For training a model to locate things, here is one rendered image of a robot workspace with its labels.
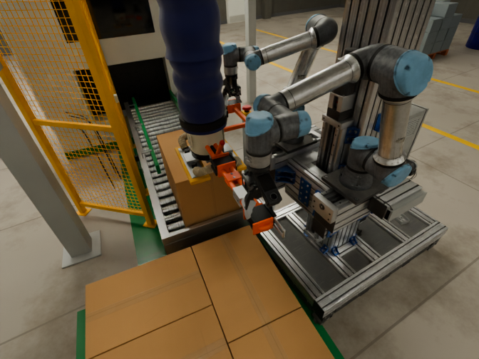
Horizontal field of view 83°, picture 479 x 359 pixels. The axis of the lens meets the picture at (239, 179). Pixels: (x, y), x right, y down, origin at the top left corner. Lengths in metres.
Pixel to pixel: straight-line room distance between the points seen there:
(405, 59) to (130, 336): 1.54
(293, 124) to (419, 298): 1.88
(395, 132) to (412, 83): 0.19
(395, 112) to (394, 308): 1.57
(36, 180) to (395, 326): 2.54
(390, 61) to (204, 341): 1.32
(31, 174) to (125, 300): 1.07
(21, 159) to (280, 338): 1.82
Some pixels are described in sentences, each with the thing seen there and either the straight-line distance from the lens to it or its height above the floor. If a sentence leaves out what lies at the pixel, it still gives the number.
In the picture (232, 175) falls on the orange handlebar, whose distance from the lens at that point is 1.10.
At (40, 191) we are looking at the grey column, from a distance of 2.30.
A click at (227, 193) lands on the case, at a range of 1.71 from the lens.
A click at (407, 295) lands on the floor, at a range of 2.41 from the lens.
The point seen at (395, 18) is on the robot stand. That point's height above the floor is 1.69.
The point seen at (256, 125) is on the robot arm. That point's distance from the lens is 0.72.
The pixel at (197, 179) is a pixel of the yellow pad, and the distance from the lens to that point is 1.31.
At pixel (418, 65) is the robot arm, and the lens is 0.96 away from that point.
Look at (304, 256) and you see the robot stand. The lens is 2.10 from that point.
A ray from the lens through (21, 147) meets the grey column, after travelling 2.13.
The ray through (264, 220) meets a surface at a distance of 0.91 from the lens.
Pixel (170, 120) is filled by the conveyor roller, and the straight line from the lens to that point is 3.24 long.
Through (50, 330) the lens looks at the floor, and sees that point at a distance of 2.45.
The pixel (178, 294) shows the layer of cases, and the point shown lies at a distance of 1.58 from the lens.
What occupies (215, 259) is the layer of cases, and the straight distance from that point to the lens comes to 1.66.
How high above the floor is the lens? 1.89
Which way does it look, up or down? 39 degrees down
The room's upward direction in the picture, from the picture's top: 3 degrees counter-clockwise
